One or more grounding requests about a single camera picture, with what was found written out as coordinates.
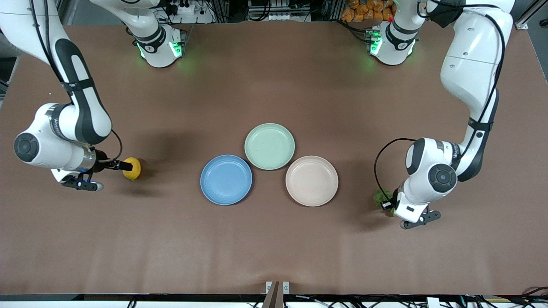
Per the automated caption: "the white power strip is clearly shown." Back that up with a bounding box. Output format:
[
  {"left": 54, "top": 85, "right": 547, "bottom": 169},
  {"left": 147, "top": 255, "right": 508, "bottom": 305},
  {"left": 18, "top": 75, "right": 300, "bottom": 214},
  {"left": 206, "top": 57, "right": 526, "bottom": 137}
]
[{"left": 165, "top": 0, "right": 214, "bottom": 24}]

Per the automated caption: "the yellow lemon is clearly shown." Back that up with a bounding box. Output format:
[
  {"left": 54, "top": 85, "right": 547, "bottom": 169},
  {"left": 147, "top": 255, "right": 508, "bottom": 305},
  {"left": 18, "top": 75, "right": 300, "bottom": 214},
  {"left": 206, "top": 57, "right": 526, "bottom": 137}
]
[{"left": 122, "top": 157, "right": 141, "bottom": 181}]

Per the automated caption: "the mint green round plate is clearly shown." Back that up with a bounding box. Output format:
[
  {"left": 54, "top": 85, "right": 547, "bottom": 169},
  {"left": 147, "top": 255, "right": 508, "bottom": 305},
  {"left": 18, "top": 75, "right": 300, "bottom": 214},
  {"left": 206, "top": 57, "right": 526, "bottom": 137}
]
[{"left": 244, "top": 123, "right": 296, "bottom": 171}]

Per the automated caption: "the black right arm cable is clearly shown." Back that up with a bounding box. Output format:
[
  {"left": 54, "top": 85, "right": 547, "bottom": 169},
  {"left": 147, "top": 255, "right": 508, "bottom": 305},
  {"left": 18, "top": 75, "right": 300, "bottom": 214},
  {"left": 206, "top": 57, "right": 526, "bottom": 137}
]
[{"left": 28, "top": 0, "right": 123, "bottom": 163}]

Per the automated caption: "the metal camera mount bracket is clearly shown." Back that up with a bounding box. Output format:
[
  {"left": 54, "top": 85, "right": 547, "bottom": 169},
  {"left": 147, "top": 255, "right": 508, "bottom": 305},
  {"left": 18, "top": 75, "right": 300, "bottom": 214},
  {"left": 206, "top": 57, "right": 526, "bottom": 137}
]
[{"left": 262, "top": 281, "right": 291, "bottom": 308}]

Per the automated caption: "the blue round plate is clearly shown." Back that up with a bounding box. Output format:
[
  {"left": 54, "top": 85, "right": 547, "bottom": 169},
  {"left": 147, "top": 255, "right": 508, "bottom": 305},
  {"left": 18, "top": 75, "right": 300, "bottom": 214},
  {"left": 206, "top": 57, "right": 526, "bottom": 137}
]
[{"left": 200, "top": 154, "right": 253, "bottom": 206}]

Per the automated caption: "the beige round plate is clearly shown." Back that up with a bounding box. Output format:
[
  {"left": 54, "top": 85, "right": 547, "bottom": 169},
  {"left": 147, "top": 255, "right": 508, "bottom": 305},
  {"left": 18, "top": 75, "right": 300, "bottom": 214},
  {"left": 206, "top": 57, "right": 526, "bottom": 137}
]
[{"left": 285, "top": 155, "right": 339, "bottom": 207}]

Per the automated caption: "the aluminium frame profile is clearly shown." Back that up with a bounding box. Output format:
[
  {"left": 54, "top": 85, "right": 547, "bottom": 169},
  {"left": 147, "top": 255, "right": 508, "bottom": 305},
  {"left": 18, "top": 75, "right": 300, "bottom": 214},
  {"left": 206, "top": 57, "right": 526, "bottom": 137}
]
[{"left": 515, "top": 0, "right": 548, "bottom": 30}]

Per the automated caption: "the bag of oranges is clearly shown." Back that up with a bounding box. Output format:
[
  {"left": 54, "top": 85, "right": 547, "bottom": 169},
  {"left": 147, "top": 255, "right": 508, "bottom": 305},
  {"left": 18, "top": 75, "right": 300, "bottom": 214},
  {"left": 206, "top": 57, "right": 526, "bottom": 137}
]
[{"left": 341, "top": 0, "right": 395, "bottom": 23}]

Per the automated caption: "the green lettuce leaf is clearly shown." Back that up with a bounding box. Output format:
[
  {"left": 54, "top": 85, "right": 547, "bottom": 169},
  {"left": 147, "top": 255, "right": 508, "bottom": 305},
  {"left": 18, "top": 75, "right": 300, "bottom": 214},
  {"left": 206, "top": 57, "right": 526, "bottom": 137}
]
[{"left": 373, "top": 188, "right": 397, "bottom": 217}]

